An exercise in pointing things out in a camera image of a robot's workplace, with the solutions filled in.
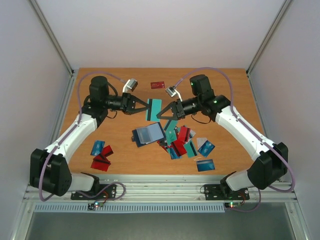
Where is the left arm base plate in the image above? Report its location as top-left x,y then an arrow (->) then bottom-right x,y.
70,184 -> 117,201

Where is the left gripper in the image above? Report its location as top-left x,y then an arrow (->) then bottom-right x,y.
104,92 -> 151,115

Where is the red card left upper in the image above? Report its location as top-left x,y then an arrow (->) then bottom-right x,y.
93,145 -> 114,161

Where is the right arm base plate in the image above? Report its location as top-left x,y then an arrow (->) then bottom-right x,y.
203,184 -> 250,201

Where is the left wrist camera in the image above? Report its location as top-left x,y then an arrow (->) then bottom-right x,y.
122,78 -> 138,93

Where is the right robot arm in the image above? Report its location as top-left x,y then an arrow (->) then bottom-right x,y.
156,74 -> 289,198

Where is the teal card pile left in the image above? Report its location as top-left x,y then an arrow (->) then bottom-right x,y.
165,130 -> 177,147

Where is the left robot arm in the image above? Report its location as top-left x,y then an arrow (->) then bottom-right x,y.
29,75 -> 149,202

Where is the teal card black stripe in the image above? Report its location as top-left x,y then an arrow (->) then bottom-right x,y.
184,140 -> 198,158

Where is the blue vip card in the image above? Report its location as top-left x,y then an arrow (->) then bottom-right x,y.
90,140 -> 105,156
198,140 -> 216,157

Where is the blue VIP card right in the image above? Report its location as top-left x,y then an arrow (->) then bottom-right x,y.
198,140 -> 216,157

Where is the teal card front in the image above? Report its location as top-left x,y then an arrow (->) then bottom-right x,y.
145,98 -> 162,122

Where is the blue VIP card left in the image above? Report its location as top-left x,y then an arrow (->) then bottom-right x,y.
90,140 -> 105,156

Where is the lone red card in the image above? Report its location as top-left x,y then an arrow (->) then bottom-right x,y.
150,81 -> 165,89

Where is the white card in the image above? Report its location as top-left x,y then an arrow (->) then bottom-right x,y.
196,137 -> 208,150

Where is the red card pile centre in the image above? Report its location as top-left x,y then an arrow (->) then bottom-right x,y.
177,126 -> 190,144

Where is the grey cable duct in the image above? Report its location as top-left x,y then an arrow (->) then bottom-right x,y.
33,202 -> 225,214

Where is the dark blue card holder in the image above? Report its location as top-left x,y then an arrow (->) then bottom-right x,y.
131,122 -> 166,148

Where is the teal card top pile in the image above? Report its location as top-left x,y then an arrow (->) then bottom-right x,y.
163,120 -> 178,133

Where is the teal card pile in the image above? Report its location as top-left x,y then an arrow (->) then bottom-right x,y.
165,130 -> 177,147
163,120 -> 178,133

